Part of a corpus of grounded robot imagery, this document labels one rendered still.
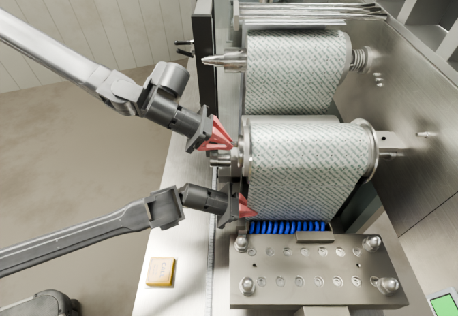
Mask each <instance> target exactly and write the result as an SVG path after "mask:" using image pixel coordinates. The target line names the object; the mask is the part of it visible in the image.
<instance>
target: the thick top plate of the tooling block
mask: <svg viewBox="0 0 458 316"><path fill-rule="evenodd" d="M333 235H334V239H335V241H334V242H296V238H295V235H294V234H247V238H246V239H247V241H248V248H247V250H246V251H245V252H242V253H240V252H238V251H237V250H236V249H235V248H234V242H235V240H236V239H237V237H238V234H230V309H300V308H301V307H302V306H348V310H397V309H400V308H402V307H405V306H408V305H410V303H409V302H408V299H407V297H406V294H405V292H404V290H403V287H402V285H401V283H400V280H399V277H398V276H397V273H396V271H395V268H394V266H393V263H392V261H391V259H390V257H389V254H388V251H387V250H386V247H385V245H384V242H383V240H382V237H381V235H380V234H333ZM372 235H375V236H378V237H379V238H380V240H381V243H380V245H379V248H378V249H377V251H376V252H374V253H370V252H368V251H366V250H365V249H364V248H363V246H362V241H363V239H364V238H366V237H368V236H372ZM243 277H250V278H251V279H252V280H253V282H254V284H255V290H254V292H253V294H252V295H250V296H244V295H243V294H242V293H241V292H240V290H239V283H240V281H241V280H242V279H243ZM387 277H393V278H394V279H396V280H397V281H398V283H399V288H398V289H397V292H396V293H394V294H393V295H392V296H385V295H384V294H382V293H381V292H380V291H379V289H378V287H377V281H378V279H381V278H387Z"/></svg>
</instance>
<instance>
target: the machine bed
mask: <svg viewBox="0 0 458 316"><path fill-rule="evenodd" d="M187 71H188V72H189V74H190V78H189V80H188V83H187V85H186V87H185V90H184V92H183V94H182V97H181V99H180V100H179V104H180V105H182V106H184V107H186V108H187V109H189V110H191V111H193V112H195V113H197V112H198V111H199V109H201V107H200V103H199V102H200V95H199V88H198V77H197V70H196V58H195V56H194V57H193V58H191V57H189V61H188V64H187ZM240 80H241V73H225V72H224V67H217V89H218V106H219V121H220V123H221V124H222V126H223V128H224V129H225V130H226V132H227V134H228V135H229V136H230V137H231V138H232V140H233V141H235V142H236V141H238V132H239V98H240ZM186 142H187V138H186V137H184V136H182V135H180V134H178V133H175V132H172V137H171V141H170V146H169V149H168V155H167V159H166V164H165V168H164V173H163V177H162V183H161V186H160V189H164V188H166V187H169V186H172V185H176V186H177V188H179V187H182V186H184V185H185V183H192V184H195V185H199V186H202V187H206V188H210V189H211V184H212V172H213V167H211V166H210V157H206V151H198V150H196V149H194V151H193V152H192V153H191V154H189V153H187V152H185V147H186ZM183 212H184V214H185V220H182V221H180V222H179V225H177V226H175V227H172V228H170V229H168V230H164V231H161V229H160V228H159V227H157V228H155V229H151V232H150V235H149V241H148V245H147V250H146V253H145V257H144V263H143V266H142V272H141V275H140V281H139V284H138V290H137V294H136V299H135V303H134V308H133V312H132V316H204V302H205V290H206V278H207V255H208V243H209V219H210V213H207V212H202V211H199V210H193V209H190V208H183ZM331 225H332V228H333V234H356V233H344V229H343V227H342V224H341V220H340V218H339V216H338V217H333V218H332V219H331ZM236 226H245V217H241V218H239V219H238V220H237V221H233V222H231V223H227V224H225V228H223V229H218V228H217V215H216V233H215V267H214V286H213V316H294V313H295V312H297V311H298V310H251V309H230V234H235V233H236ZM150 257H178V261H177V271H176V276H175V282H174V289H145V288H144V284H145V281H146V277H147V271H148V267H149V261H150ZM349 313H350V316H385V315H384V312H383V310H349Z"/></svg>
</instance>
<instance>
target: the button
mask: <svg viewBox="0 0 458 316"><path fill-rule="evenodd" d="M174 265H175V258H174V257H151V258H150V262H149V268H148V272H147V277H146V281H145V284H146V285H147V286H171V285H172V280H173V274H174Z"/></svg>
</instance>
